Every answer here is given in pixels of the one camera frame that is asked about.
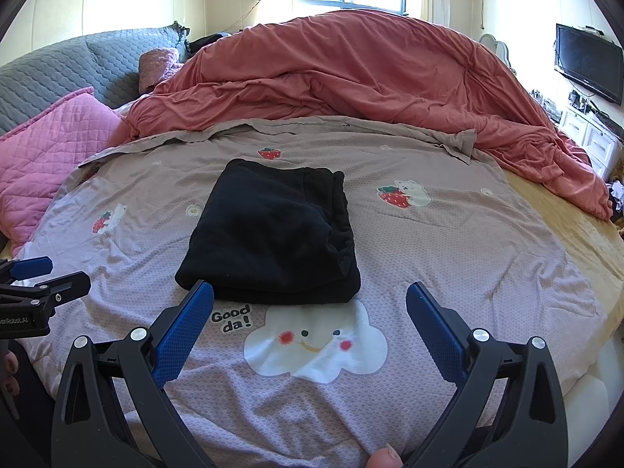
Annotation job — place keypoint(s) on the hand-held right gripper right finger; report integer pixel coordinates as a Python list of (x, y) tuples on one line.
[(438, 331)]

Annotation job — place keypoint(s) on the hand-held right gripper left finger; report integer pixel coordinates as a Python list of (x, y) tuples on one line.
[(185, 331)]

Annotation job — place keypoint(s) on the person's right hand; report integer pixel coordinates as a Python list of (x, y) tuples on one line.
[(385, 457)]

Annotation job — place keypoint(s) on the mauve quilted pillow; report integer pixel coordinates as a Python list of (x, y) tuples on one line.
[(158, 68)]

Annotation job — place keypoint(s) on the printed cartoon blanket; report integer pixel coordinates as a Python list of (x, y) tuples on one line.
[(438, 253)]

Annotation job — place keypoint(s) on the white cabinet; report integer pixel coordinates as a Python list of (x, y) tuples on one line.
[(597, 141)]

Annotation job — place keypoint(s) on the person's left hand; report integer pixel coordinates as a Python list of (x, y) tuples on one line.
[(9, 375)]

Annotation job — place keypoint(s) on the black flat television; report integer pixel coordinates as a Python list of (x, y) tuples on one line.
[(590, 63)]

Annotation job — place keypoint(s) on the pink quilted pillow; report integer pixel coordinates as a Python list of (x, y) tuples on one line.
[(53, 146)]

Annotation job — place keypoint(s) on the black long-sleeved shirt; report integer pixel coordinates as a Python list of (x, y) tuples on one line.
[(268, 234)]

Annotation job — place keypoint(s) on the dark clothes bundle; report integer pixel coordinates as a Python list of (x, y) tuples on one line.
[(204, 41)]

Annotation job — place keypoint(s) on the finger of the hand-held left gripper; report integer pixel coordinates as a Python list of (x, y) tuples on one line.
[(31, 267), (63, 286)]

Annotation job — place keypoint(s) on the white ornate chair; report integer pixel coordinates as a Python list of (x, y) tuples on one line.
[(497, 48)]

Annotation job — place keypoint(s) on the coral red duvet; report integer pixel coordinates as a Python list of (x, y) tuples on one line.
[(365, 73)]

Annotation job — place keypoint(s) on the yellow bed sheet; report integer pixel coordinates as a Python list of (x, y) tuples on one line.
[(585, 253)]

